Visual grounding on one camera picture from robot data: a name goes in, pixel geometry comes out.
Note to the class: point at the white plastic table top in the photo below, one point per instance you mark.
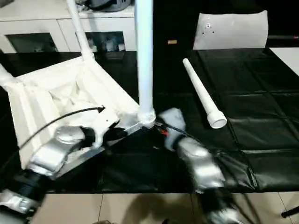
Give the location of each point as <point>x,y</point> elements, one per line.
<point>46,93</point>

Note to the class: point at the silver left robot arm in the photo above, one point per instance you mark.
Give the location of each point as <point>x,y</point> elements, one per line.
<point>51,151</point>

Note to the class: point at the black table mat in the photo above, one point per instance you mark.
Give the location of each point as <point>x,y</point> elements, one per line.
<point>257,105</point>

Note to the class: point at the black cabinet with gold label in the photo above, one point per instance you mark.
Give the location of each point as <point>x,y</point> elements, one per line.
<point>168,23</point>

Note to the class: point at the grey round bag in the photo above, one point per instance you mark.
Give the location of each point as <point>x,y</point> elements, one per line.
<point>109,4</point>

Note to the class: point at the white sideboard cabinet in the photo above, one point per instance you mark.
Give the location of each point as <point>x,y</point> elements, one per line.
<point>35,25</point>

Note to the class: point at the white flat board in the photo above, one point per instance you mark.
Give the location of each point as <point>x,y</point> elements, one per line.
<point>287,58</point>

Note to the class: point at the black stand leg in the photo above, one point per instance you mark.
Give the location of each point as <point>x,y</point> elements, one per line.
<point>290,212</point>

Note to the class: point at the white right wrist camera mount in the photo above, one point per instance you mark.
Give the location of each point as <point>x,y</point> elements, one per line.
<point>172,119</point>

